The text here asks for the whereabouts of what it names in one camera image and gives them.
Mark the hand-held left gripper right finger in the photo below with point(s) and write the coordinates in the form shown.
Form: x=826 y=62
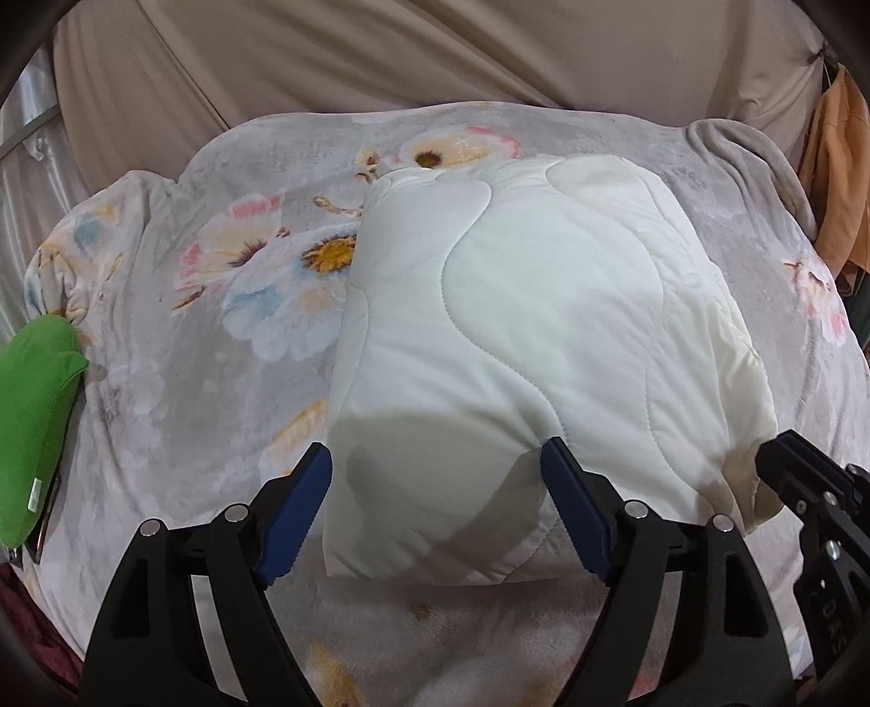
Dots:
x=571 y=503

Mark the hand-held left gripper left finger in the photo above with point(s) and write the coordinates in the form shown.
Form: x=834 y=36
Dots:
x=306 y=503

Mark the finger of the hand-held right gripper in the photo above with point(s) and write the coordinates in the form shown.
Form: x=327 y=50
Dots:
x=795 y=462

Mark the white quilted blanket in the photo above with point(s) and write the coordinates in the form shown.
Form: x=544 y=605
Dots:
x=510 y=306

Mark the grey floral blanket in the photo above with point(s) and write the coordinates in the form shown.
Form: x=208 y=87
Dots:
x=204 y=381

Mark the black flat device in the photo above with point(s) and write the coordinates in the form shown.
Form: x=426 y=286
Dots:
x=44 y=537

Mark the green cushion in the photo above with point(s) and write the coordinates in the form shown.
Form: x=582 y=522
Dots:
x=34 y=421

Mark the orange hanging cloth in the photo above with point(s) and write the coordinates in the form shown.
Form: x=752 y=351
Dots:
x=836 y=170

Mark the dark red cloth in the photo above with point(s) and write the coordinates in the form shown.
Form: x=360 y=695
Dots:
x=34 y=625

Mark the white sheer curtain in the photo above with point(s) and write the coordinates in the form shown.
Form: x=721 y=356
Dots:
x=34 y=204

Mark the beige curtain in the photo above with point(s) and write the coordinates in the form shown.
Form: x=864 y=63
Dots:
x=408 y=54

